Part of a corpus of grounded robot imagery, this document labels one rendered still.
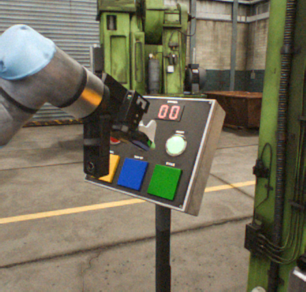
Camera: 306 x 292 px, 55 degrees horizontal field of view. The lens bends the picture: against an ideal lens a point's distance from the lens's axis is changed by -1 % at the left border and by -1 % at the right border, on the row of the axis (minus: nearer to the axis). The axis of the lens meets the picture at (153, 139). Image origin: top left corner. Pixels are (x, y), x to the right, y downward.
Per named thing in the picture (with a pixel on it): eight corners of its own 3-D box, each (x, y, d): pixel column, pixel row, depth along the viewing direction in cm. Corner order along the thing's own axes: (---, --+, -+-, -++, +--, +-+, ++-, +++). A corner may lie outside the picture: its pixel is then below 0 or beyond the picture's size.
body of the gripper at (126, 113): (153, 104, 57) (115, 71, 48) (139, 146, 55) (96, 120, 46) (123, 102, 62) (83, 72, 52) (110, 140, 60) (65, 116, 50)
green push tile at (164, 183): (172, 200, 67) (181, 169, 69) (146, 192, 72) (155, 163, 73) (175, 201, 69) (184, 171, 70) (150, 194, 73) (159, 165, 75)
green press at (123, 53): (100, 153, 490) (93, -37, 430) (88, 139, 602) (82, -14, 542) (214, 143, 567) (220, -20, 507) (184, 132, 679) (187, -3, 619)
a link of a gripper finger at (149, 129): (170, 129, 64) (147, 112, 57) (162, 155, 63) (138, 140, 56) (158, 128, 66) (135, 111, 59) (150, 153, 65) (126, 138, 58)
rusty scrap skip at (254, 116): (244, 136, 639) (247, 96, 622) (201, 123, 812) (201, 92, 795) (287, 132, 682) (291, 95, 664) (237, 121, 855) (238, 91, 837)
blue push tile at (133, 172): (138, 190, 73) (147, 162, 75) (116, 184, 78) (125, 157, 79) (142, 192, 75) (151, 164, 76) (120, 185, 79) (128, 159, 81)
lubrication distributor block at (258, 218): (257, 267, 82) (261, 223, 80) (242, 256, 88) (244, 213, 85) (266, 263, 84) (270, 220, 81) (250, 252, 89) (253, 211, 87)
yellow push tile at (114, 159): (109, 181, 79) (118, 155, 81) (90, 176, 84) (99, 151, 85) (113, 183, 81) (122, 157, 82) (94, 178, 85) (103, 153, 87)
